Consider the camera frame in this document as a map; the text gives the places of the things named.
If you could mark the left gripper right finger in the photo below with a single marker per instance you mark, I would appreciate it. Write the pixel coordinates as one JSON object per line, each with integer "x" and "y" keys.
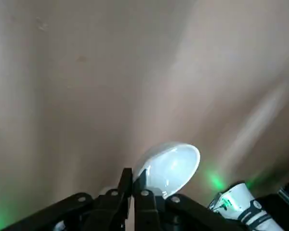
{"x": 159, "y": 214}

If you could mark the small white crucible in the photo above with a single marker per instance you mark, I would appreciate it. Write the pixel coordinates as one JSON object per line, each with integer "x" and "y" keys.
{"x": 173, "y": 166}

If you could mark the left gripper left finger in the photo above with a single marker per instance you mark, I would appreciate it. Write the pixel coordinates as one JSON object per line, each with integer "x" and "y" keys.
{"x": 86, "y": 211}

